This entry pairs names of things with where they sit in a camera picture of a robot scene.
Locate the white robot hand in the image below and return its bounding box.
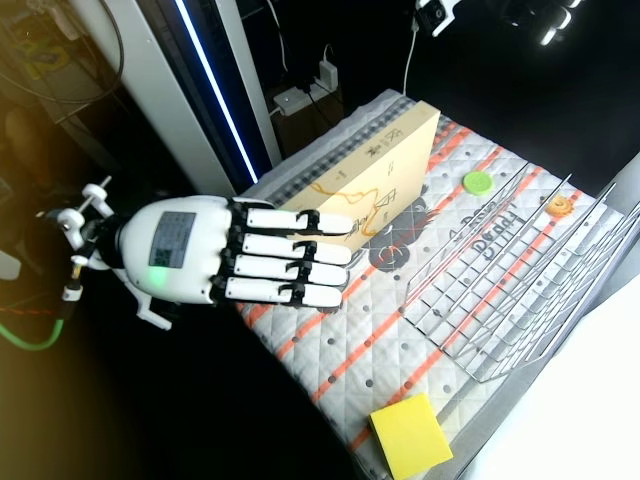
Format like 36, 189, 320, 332
501, 0, 587, 48
115, 194, 355, 314

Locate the green sandwich cookie toy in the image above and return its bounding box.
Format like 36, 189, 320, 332
462, 170, 496, 195

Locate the tan swirl cookie toy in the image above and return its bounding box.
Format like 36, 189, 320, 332
544, 195, 574, 219

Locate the brown cardboard box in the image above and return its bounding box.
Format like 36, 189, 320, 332
272, 89, 347, 157

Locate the white column with blue light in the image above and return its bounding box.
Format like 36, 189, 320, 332
69, 0, 281, 196

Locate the grey quilt with bear print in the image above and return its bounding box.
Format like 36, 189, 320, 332
234, 88, 626, 479

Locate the white power strip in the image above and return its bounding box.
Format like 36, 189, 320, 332
272, 82, 342, 117

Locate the yellow foam block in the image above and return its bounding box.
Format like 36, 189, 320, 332
368, 392, 455, 480

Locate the white exterior camera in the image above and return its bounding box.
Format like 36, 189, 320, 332
414, 0, 459, 37

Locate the white camera cable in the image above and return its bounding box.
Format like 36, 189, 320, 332
401, 18, 420, 96

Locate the green cable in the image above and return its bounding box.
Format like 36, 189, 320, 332
0, 317, 67, 352

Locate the wire dish rack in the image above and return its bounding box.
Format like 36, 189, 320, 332
402, 167, 640, 386

